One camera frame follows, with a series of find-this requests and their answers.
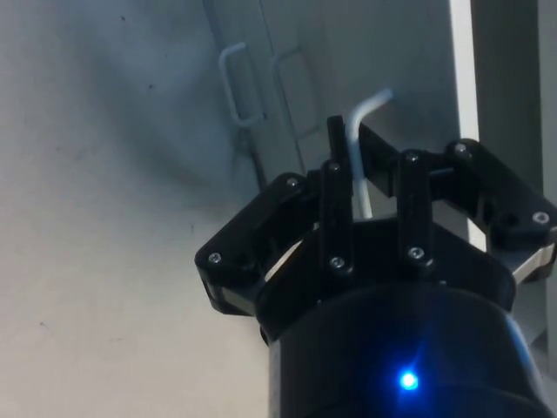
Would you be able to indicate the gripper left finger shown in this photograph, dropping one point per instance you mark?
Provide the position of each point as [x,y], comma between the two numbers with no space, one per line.
[335,209]

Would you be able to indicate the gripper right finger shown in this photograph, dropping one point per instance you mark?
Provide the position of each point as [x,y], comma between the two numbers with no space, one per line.
[415,209]

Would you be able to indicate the white chest of drawers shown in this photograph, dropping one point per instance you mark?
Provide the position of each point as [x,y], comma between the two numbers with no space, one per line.
[348,43]

